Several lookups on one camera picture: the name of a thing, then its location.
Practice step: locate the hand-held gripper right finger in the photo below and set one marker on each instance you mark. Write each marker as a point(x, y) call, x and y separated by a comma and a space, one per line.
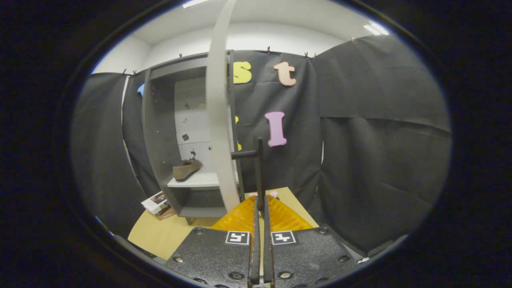
point(268, 256)

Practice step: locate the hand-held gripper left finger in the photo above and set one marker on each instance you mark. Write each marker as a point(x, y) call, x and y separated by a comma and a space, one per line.
point(254, 256)

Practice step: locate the brown suede shoe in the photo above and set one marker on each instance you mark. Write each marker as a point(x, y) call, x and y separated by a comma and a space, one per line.
point(184, 171)

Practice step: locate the white shoe cabinet door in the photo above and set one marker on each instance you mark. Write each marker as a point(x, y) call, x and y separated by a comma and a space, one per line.
point(218, 120)

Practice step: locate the grey shoe cabinet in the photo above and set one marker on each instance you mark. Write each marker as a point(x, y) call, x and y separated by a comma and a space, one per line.
point(160, 132)

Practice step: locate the green and pink plush toy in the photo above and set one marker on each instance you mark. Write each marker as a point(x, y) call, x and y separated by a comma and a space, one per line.
point(274, 194)

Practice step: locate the brown booklet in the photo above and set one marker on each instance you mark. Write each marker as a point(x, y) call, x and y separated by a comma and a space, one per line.
point(166, 215)

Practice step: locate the white book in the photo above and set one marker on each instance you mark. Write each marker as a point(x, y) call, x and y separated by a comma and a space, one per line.
point(154, 202)

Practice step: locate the black backdrop cloth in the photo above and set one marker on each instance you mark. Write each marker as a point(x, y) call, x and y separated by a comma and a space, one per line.
point(380, 160)

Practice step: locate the row of black cloth clips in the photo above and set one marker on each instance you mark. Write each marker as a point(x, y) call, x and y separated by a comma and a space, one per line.
point(268, 50)

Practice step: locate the long ceiling light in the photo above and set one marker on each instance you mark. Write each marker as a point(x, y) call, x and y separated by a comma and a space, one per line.
point(376, 28)
point(194, 3)

